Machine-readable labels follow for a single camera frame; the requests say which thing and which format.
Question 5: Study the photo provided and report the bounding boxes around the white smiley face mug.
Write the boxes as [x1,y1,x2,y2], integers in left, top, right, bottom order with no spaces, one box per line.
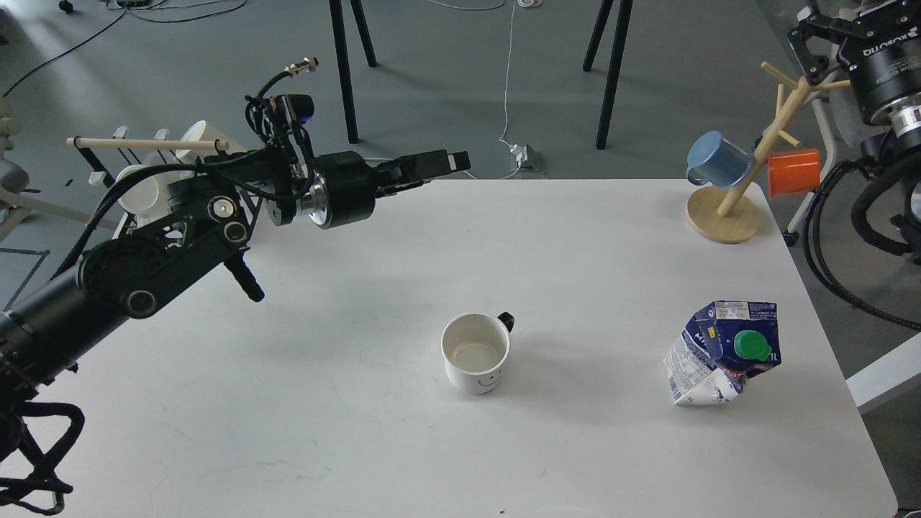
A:
[440,312,515,396]

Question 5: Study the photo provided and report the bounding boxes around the orange mug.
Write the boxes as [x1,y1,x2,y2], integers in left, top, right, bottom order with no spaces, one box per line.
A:
[767,148,822,198]

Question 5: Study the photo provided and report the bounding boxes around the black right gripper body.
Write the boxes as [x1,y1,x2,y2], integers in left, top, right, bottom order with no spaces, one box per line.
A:
[838,25,920,127]

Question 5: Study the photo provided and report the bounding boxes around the white cup behind rack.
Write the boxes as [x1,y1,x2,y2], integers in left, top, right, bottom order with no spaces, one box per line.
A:
[173,120,247,164]

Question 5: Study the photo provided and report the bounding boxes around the white cup on rack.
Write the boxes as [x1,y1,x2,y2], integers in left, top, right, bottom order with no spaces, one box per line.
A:
[119,171,181,220]

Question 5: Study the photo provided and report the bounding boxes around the white power cable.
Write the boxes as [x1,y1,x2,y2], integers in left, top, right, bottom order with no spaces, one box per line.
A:
[360,0,544,181]

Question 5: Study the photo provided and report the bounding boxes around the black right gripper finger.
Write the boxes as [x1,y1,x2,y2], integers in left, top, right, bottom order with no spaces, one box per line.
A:
[787,1,919,84]

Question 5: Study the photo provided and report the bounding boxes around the blue mug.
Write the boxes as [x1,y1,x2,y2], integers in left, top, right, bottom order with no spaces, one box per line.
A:
[686,130,756,189]

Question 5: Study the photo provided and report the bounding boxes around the black wire cup rack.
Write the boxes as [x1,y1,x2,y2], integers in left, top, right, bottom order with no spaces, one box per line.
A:
[66,126,263,242]

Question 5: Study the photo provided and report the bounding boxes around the wooden mug tree stand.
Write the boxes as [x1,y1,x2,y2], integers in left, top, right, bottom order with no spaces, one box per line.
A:
[686,61,851,245]

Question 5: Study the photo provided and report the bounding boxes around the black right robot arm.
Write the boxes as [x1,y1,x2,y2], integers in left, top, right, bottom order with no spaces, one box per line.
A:
[787,1,920,331]

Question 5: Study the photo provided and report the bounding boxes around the blue white milk carton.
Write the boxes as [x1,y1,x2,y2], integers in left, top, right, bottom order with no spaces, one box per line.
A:
[663,299,782,406]

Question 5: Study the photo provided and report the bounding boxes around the black table leg pair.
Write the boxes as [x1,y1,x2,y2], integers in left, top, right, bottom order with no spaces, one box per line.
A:
[581,1,634,150]
[328,1,378,144]

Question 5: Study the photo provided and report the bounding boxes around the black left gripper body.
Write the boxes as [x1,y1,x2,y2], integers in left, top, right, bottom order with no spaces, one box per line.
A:
[299,151,387,229]

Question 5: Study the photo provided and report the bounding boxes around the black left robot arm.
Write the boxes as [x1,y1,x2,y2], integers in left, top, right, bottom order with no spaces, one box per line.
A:
[1,58,471,516]

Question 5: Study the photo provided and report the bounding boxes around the black table leg pair left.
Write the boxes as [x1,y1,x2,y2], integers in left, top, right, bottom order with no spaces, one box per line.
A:
[328,1,378,144]

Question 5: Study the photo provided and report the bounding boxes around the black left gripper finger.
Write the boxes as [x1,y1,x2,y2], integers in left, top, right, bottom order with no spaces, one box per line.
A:
[378,150,471,198]

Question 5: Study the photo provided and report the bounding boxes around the black table leg pair right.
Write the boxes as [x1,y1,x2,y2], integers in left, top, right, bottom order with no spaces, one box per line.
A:
[581,1,634,150]

